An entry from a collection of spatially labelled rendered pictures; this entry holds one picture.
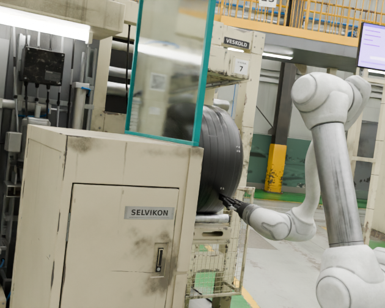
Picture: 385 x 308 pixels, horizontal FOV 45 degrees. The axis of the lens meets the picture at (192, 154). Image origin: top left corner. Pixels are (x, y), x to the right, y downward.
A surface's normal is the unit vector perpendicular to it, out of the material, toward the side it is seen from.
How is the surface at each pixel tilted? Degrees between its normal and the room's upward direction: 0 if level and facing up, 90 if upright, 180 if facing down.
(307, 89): 81
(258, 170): 90
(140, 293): 90
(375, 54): 90
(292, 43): 90
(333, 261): 76
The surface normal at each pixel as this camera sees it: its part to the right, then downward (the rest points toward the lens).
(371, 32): 0.18, 0.07
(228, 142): 0.49, -0.30
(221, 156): 0.50, -0.04
